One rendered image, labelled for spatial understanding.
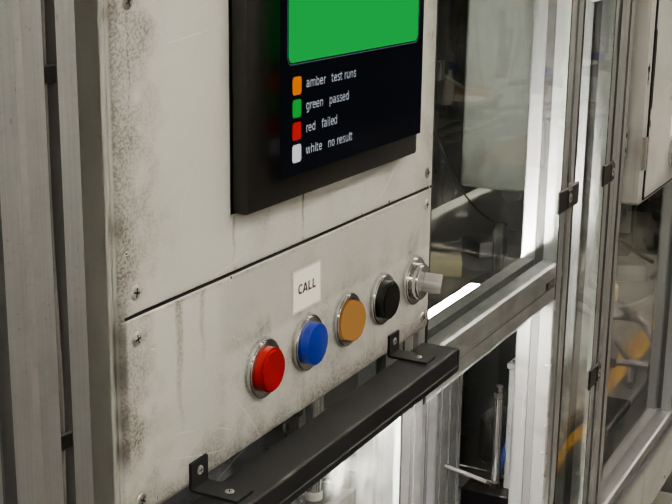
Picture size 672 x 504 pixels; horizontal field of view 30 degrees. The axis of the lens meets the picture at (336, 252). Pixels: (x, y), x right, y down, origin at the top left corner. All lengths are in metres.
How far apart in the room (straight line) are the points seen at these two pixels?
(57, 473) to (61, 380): 0.05
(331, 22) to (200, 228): 0.16
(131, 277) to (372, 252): 0.30
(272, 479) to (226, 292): 0.12
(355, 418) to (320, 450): 0.06
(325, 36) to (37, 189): 0.25
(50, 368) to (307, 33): 0.27
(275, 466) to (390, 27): 0.31
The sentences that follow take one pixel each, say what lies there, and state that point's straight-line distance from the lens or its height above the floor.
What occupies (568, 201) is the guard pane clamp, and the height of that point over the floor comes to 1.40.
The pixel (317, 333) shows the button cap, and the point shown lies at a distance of 0.87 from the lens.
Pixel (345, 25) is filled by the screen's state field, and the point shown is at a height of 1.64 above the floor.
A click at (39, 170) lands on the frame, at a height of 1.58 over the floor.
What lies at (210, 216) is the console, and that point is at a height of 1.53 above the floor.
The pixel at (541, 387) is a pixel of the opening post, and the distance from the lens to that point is 1.49.
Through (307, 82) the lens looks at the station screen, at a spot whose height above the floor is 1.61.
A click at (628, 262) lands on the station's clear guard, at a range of 1.85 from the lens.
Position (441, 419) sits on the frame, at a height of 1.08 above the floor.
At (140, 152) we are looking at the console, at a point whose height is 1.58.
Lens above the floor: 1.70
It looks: 15 degrees down
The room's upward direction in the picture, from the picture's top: 1 degrees clockwise
